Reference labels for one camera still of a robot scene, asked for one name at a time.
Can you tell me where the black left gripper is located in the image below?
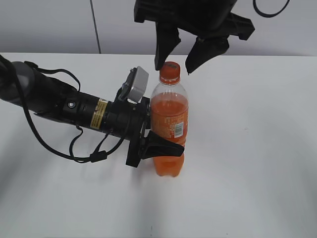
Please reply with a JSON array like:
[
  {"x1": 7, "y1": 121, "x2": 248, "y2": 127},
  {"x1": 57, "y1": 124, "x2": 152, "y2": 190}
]
[{"x1": 103, "y1": 97, "x2": 184, "y2": 167}]

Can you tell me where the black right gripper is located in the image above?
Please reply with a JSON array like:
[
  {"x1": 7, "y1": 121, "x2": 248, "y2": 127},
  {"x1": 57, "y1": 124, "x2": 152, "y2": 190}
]
[{"x1": 134, "y1": 0, "x2": 255, "y2": 74}]

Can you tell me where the orange soda plastic bottle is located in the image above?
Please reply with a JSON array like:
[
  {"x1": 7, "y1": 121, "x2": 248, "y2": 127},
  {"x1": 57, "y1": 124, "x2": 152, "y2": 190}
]
[{"x1": 150, "y1": 81, "x2": 189, "y2": 178}]

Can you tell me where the orange bottle cap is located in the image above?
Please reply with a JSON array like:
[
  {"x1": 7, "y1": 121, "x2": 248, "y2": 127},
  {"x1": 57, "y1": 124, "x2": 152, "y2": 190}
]
[{"x1": 159, "y1": 61, "x2": 180, "y2": 85}]

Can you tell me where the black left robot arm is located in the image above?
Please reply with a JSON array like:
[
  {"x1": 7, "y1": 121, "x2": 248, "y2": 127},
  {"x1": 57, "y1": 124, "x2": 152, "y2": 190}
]
[{"x1": 0, "y1": 58, "x2": 184, "y2": 167}]

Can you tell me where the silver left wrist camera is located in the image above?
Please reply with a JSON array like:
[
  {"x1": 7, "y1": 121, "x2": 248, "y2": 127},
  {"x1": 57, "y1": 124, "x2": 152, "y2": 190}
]
[{"x1": 117, "y1": 66, "x2": 149, "y2": 103}]

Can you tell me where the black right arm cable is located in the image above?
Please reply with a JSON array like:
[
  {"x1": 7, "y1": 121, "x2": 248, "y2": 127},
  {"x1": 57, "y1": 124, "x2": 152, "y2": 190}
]
[{"x1": 252, "y1": 0, "x2": 291, "y2": 18}]

